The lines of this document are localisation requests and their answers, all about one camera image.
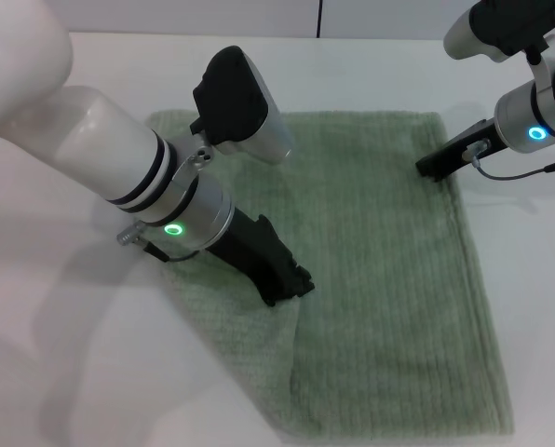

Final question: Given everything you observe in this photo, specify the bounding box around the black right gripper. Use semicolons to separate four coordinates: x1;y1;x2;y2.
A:
415;119;508;184

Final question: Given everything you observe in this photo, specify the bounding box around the arm grey connector cable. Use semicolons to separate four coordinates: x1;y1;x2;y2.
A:
463;139;555;181
115;223;199;264

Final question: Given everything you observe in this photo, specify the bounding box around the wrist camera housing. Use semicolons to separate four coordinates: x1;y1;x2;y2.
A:
192;45;294;166
443;0;555;64

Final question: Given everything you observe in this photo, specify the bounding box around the right arm grey connector cable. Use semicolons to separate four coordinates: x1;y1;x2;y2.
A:
463;139;555;181

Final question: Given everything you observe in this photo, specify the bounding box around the right wrist camera housing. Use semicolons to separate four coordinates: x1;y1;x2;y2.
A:
443;0;555;64

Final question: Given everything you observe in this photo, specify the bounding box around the left arm grey connector cable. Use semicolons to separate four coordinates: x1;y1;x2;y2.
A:
115;223;199;264

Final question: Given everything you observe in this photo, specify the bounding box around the left wrist camera housing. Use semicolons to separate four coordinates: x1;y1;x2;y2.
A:
192;45;294;166

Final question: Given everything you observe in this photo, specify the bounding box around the green ribbed towel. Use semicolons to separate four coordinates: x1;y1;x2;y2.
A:
144;109;516;424

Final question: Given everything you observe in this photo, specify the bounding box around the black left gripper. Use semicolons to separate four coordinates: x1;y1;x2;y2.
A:
205;209;317;309

